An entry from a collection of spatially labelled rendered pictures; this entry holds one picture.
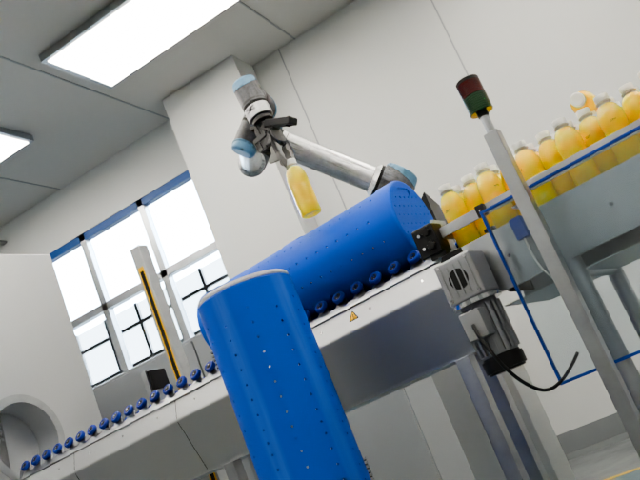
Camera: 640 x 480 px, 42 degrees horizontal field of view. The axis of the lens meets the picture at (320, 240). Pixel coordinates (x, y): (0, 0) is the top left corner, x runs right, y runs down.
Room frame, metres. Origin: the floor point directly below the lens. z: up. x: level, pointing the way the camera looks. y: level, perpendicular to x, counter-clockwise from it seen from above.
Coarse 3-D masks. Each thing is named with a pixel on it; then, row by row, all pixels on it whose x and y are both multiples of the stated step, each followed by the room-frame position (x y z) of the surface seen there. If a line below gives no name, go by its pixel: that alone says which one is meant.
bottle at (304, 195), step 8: (288, 168) 2.59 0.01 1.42; (296, 168) 2.57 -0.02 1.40; (288, 176) 2.57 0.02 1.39; (296, 176) 2.56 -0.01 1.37; (304, 176) 2.57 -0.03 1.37; (288, 184) 2.59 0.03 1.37; (296, 184) 2.56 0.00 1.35; (304, 184) 2.56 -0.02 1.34; (296, 192) 2.56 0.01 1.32; (304, 192) 2.56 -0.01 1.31; (312, 192) 2.57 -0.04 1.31; (296, 200) 2.57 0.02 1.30; (304, 200) 2.56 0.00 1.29; (312, 200) 2.56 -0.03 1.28; (304, 208) 2.56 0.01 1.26; (312, 208) 2.55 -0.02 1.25; (320, 208) 2.58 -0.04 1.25; (304, 216) 2.58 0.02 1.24; (312, 216) 2.61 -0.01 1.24
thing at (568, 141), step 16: (624, 96) 2.12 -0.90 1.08; (608, 112) 2.09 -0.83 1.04; (624, 112) 2.10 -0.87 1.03; (560, 128) 2.17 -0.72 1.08; (592, 128) 2.15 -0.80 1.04; (608, 128) 2.10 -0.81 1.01; (544, 144) 2.22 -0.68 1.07; (560, 144) 2.16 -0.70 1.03; (576, 144) 2.15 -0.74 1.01; (528, 160) 2.21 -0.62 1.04; (544, 160) 2.23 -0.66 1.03; (560, 160) 2.21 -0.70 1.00; (528, 176) 2.22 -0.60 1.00
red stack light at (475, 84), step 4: (468, 80) 2.01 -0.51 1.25; (472, 80) 2.01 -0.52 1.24; (476, 80) 2.01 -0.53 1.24; (460, 84) 2.02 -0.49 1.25; (464, 84) 2.01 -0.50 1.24; (468, 84) 2.01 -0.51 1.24; (472, 84) 2.01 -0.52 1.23; (476, 84) 2.01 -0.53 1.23; (480, 84) 2.02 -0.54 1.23; (460, 88) 2.02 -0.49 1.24; (464, 88) 2.01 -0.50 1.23; (468, 88) 2.01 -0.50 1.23; (472, 88) 2.01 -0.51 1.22; (476, 88) 2.01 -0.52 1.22; (480, 88) 2.01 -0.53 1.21; (460, 92) 2.03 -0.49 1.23; (464, 92) 2.02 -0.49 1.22; (468, 92) 2.01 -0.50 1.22; (472, 92) 2.01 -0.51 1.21; (460, 96) 2.04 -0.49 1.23; (464, 96) 2.02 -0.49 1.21
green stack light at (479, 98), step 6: (480, 90) 2.01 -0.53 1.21; (468, 96) 2.01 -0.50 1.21; (474, 96) 2.01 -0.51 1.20; (480, 96) 2.01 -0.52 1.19; (486, 96) 2.01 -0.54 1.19; (468, 102) 2.02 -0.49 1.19; (474, 102) 2.01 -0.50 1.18; (480, 102) 2.01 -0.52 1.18; (486, 102) 2.01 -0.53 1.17; (468, 108) 2.03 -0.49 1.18; (474, 108) 2.01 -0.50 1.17; (480, 108) 2.01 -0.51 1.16; (486, 108) 2.02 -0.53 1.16; (492, 108) 2.04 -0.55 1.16; (474, 114) 2.03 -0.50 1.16
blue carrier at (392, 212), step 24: (384, 192) 2.48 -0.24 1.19; (408, 192) 2.60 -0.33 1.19; (336, 216) 2.60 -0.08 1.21; (360, 216) 2.51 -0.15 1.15; (384, 216) 2.46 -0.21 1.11; (408, 216) 2.52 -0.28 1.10; (312, 240) 2.62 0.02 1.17; (336, 240) 2.56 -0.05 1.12; (360, 240) 2.51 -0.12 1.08; (384, 240) 2.48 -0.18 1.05; (408, 240) 2.47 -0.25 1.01; (264, 264) 2.74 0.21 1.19; (288, 264) 2.66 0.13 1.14; (312, 264) 2.61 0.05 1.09; (336, 264) 2.57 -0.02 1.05; (360, 264) 2.55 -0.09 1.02; (384, 264) 2.54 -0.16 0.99; (408, 264) 2.55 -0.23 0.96; (216, 288) 2.88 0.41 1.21; (312, 288) 2.64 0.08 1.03; (336, 288) 2.63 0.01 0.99; (312, 312) 2.73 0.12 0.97
